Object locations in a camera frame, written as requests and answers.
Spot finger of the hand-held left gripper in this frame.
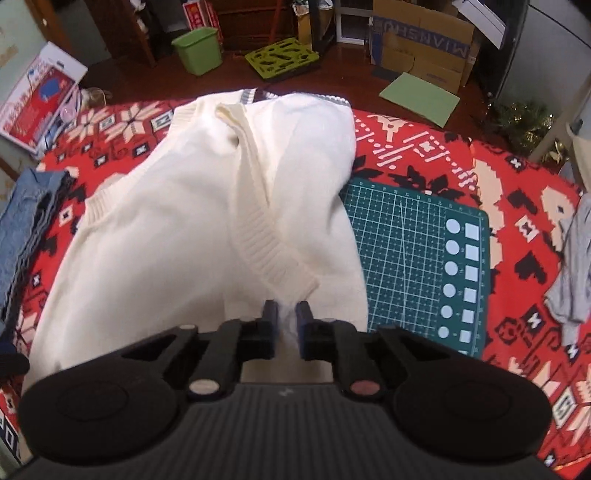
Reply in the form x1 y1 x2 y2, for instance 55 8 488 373
0 352 31 378

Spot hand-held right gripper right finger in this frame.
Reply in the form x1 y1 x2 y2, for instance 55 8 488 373
295 301 463 401

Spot white flat box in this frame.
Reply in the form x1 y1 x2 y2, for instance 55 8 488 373
452 0 509 49

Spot grey sweater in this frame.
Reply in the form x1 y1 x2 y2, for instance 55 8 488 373
544 191 591 344

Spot red patterned blanket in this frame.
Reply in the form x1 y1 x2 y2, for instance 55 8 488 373
0 99 591 476

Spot white drawer unit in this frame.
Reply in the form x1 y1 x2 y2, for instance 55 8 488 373
337 0 375 44

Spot red and white product box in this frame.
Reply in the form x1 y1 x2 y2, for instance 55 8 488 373
0 41 88 155

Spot yellow-green plastic crate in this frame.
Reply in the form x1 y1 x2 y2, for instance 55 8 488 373
245 39 320 84

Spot blue jeans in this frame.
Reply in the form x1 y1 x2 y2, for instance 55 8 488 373
0 167 77 342

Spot wooden drawer cabinet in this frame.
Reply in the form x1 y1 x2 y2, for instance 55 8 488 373
210 0 301 51

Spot green waste bin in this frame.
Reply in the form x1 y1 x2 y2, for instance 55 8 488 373
172 27 223 77

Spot small Christmas tree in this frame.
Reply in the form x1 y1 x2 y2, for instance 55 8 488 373
489 99 571 164

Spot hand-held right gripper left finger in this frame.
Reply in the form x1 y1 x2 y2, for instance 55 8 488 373
120 300 280 401

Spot red upright box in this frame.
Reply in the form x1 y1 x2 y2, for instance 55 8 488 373
182 0 222 33

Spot green board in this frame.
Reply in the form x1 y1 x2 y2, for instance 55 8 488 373
379 71 461 128

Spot cream knit vest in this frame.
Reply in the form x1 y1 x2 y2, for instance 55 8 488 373
23 90 370 393

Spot printed cardboard box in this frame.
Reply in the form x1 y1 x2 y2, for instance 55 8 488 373
369 0 483 95

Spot green cutting mat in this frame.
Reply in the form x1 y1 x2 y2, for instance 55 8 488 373
339 178 490 358

